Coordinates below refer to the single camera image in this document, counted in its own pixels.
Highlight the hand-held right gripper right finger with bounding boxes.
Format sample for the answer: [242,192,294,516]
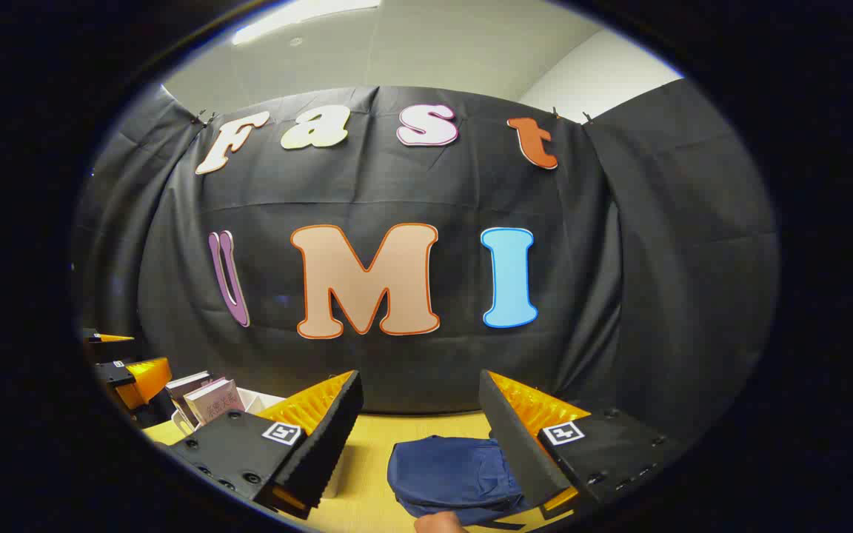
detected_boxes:
[478,369,683,519]

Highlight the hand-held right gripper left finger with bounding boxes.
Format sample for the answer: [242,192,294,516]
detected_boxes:
[167,369,365,520]

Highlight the blue schoolbag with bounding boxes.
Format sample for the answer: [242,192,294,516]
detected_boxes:
[387,435,538,528]

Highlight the pink book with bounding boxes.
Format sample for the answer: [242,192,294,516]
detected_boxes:
[184,378,245,426]

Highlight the white plastic bookshelf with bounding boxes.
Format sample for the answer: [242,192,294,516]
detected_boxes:
[171,387,346,498]

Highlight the black backdrop cloth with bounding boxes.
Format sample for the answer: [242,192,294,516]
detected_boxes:
[71,78,781,445]

